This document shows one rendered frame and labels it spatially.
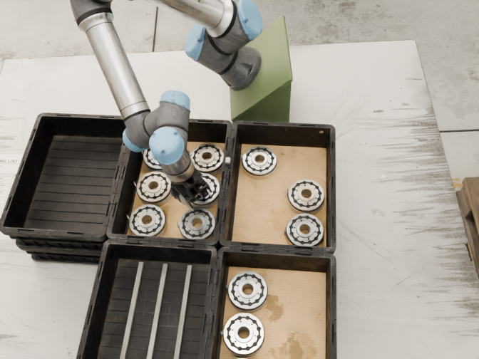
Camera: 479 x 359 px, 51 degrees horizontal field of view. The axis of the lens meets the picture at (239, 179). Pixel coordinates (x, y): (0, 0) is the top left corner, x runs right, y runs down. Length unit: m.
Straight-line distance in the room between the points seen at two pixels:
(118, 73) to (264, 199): 0.53
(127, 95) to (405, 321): 0.97
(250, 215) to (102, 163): 0.49
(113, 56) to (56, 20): 2.10
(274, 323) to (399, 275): 0.43
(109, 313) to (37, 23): 2.37
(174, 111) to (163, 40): 1.91
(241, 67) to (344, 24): 1.57
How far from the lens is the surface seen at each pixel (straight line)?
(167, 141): 1.14
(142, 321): 1.38
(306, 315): 1.35
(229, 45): 1.55
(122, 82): 1.33
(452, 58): 3.10
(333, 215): 1.36
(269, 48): 1.69
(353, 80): 1.92
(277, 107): 1.64
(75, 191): 1.59
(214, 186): 1.47
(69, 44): 3.25
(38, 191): 1.64
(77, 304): 1.59
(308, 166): 1.53
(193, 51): 1.59
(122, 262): 1.45
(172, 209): 1.48
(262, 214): 1.45
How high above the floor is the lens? 2.13
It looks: 60 degrees down
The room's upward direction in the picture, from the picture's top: 6 degrees counter-clockwise
